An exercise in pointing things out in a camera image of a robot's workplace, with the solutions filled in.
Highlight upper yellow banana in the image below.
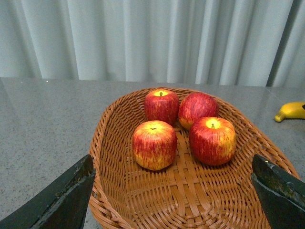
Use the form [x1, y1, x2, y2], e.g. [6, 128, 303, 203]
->
[274, 102, 305, 122]

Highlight red yellow apple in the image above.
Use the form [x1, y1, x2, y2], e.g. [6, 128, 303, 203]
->
[189, 117, 236, 166]

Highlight red apple with stem up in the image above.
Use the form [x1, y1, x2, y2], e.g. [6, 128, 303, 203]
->
[144, 89, 180, 125]

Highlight red apple lying sideways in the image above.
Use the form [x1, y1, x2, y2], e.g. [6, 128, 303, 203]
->
[178, 92, 219, 130]

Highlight red yellow apple dimple up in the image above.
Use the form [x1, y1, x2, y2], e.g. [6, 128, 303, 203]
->
[132, 120, 177, 171]

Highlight brown woven wicker basket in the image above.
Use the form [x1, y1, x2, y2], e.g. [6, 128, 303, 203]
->
[89, 88, 298, 229]

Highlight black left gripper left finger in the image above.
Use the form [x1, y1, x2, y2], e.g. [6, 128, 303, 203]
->
[0, 155, 95, 229]

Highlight pale grey curtain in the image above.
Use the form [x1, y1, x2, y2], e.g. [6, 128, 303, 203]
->
[0, 0, 305, 88]

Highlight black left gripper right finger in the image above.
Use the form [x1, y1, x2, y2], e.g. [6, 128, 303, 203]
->
[251, 154, 305, 229]

